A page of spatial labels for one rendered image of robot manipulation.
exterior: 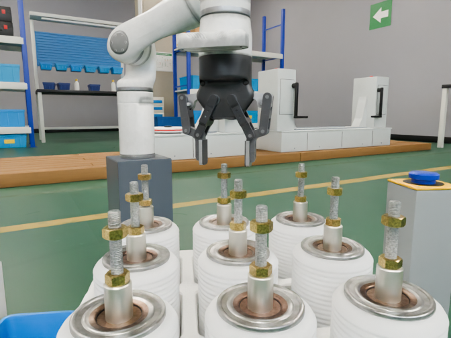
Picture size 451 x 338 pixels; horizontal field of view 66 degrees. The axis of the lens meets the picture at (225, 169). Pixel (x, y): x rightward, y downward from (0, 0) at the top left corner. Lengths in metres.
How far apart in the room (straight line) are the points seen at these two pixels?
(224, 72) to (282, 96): 2.68
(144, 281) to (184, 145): 2.24
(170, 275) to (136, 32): 0.64
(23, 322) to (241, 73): 0.48
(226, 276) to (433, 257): 0.32
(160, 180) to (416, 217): 0.61
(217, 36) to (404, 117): 5.81
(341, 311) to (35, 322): 0.45
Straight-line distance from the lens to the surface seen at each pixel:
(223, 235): 0.50
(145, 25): 0.90
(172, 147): 2.56
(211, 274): 0.40
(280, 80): 3.15
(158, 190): 0.93
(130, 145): 0.92
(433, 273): 0.61
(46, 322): 0.63
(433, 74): 6.01
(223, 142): 2.75
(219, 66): 0.48
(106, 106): 8.91
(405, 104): 6.19
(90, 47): 6.52
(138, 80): 0.92
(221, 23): 0.49
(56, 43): 6.46
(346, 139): 3.65
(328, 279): 0.43
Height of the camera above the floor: 0.42
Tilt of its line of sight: 9 degrees down
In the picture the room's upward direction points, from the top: straight up
